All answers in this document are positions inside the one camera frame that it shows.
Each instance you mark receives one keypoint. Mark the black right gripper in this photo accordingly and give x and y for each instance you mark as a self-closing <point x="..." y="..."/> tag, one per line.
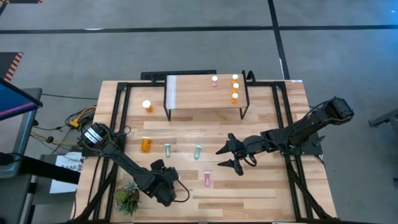
<point x="252" y="145"/>

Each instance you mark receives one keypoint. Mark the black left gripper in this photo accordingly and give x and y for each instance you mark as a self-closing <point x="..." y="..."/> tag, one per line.
<point x="166" y="186"/>

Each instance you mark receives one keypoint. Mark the pink pill bottle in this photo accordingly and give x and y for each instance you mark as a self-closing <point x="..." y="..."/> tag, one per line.
<point x="214" y="79"/>
<point x="207" y="180"/>

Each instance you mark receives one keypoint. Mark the small orange pill bottle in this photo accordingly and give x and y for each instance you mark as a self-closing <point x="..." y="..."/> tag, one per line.
<point x="235" y="86"/>
<point x="235" y="96"/>
<point x="235" y="76"/>

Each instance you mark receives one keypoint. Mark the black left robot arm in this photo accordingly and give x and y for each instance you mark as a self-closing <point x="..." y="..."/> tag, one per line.
<point x="124" y="161"/>

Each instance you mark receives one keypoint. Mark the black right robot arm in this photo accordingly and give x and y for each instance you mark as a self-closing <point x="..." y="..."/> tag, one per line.
<point x="311" y="124"/>

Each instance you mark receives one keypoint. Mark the wooden shelf black metal legs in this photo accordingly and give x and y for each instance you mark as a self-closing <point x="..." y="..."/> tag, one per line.
<point x="196" y="91"/>

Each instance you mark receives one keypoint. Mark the green pill bottle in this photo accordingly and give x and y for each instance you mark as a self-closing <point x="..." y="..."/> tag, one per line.
<point x="197" y="152"/>
<point x="167" y="151"/>

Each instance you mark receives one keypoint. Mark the potted succulent plant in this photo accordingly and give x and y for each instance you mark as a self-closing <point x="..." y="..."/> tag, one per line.
<point x="124" y="200"/>

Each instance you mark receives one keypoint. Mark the large orange pill bottle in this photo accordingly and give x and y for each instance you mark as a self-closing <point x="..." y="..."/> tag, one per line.
<point x="146" y="145"/>
<point x="147" y="105"/>

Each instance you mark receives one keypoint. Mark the white paper sheet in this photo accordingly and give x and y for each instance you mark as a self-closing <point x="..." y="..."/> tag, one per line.
<point x="70" y="161"/>

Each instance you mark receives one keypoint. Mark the black stand base bar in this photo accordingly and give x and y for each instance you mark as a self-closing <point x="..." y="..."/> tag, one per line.
<point x="46" y="169"/>

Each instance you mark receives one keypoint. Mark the gray monitor stand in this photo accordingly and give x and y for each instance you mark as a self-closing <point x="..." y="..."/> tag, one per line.
<point x="25" y="133"/>

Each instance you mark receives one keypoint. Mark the gray furniture leg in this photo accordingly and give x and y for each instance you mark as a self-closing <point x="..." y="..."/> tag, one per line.
<point x="385" y="119"/>

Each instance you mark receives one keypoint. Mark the blue screen monitor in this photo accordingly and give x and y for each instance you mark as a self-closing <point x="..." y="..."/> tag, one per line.
<point x="15" y="101"/>

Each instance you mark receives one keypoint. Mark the black mat orange stripes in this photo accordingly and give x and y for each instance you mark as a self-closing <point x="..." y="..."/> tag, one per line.
<point x="7" y="67"/>
<point x="18" y="1"/>

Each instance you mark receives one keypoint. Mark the black aluminium rig frame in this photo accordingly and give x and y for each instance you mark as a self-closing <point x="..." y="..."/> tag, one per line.
<point x="122" y="84"/>

